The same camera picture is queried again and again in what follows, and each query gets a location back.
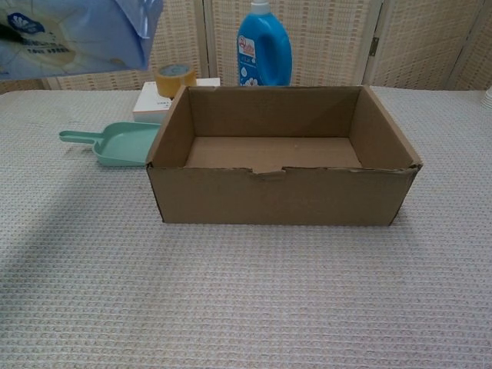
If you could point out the blue and white tissue pack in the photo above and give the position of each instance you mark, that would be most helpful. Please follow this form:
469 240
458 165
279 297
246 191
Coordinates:
88 34

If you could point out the flat white cardboard box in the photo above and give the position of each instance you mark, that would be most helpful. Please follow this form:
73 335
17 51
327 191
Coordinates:
148 104

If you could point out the left black-fingered robot hand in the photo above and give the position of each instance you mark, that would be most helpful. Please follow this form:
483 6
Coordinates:
9 32

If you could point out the bamboo folding screen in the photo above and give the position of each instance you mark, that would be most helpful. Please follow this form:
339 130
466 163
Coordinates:
330 38

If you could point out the blue pump detergent bottle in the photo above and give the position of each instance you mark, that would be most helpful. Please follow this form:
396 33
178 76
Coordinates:
265 50

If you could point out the mint green plastic dustpan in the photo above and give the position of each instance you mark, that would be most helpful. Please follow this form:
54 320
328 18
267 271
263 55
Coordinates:
123 144

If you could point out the brown packing tape roll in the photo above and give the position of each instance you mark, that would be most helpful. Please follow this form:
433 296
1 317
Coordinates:
173 80

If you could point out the metal screen hinge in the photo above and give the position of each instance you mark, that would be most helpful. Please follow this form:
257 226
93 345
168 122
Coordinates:
374 46

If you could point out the open brown cardboard box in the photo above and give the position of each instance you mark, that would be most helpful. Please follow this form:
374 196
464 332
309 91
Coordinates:
284 192

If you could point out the white woven tablecloth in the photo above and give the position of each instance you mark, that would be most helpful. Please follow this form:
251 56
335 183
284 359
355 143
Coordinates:
246 288

